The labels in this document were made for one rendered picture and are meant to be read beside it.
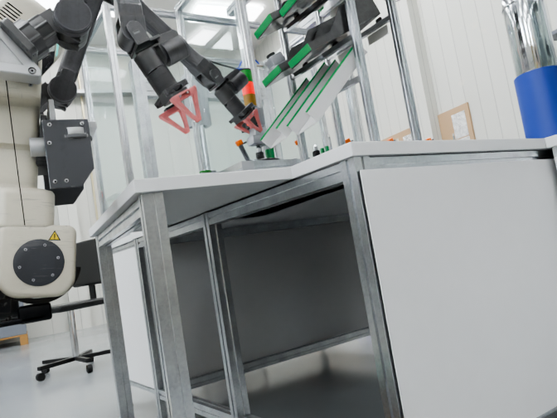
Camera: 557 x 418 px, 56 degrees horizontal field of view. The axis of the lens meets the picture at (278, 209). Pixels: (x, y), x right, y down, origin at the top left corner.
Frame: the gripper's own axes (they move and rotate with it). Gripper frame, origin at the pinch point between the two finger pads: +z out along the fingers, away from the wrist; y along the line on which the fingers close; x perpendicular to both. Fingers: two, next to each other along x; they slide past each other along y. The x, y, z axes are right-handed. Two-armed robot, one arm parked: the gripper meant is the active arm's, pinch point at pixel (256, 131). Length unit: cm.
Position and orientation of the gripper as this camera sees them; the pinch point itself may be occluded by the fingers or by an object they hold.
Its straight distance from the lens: 187.5
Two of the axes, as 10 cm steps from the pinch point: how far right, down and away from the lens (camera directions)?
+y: -5.3, 1.8, 8.3
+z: 6.5, 7.2, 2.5
